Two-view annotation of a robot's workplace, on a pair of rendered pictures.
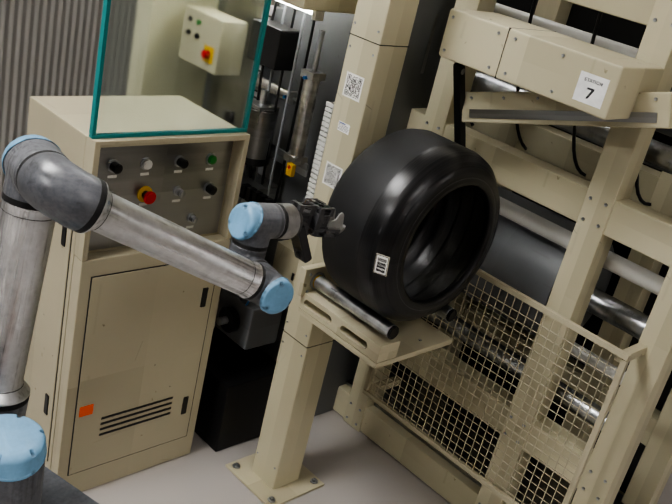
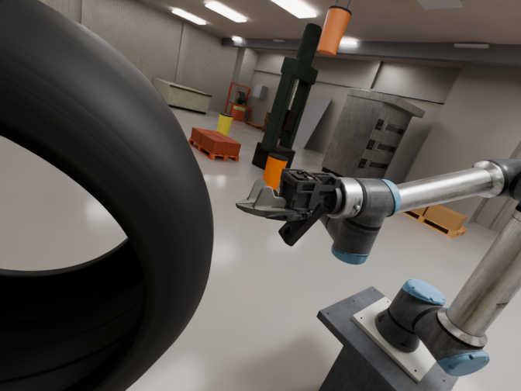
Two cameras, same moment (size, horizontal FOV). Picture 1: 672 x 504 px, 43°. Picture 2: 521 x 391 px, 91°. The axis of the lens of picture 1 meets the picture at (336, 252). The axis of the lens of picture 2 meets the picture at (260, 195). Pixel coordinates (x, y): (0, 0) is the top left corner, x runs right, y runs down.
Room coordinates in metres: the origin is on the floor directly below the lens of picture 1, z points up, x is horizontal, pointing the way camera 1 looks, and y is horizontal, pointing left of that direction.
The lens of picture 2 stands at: (2.58, 0.19, 1.41)
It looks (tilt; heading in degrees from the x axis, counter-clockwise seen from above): 20 degrees down; 202
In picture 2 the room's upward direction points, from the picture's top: 17 degrees clockwise
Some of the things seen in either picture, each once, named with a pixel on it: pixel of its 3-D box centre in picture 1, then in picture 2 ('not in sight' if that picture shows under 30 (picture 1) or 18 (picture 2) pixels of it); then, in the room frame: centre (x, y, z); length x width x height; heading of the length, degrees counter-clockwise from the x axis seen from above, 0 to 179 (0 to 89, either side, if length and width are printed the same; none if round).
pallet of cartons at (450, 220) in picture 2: not in sight; (432, 212); (-3.73, 1.57, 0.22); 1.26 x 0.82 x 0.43; 64
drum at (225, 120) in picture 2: not in sight; (224, 125); (-4.25, -4.35, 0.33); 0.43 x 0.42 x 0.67; 61
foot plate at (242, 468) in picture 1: (275, 473); not in sight; (2.63, 0.02, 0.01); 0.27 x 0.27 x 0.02; 49
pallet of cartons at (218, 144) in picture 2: not in sight; (214, 143); (-2.20, -3.13, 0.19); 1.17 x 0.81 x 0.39; 61
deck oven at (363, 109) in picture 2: not in sight; (369, 141); (-5.23, -0.25, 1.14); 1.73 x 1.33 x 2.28; 154
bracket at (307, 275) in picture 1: (345, 272); not in sight; (2.60, -0.05, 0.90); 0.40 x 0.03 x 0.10; 139
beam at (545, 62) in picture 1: (545, 61); not in sight; (2.62, -0.47, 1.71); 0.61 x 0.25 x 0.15; 49
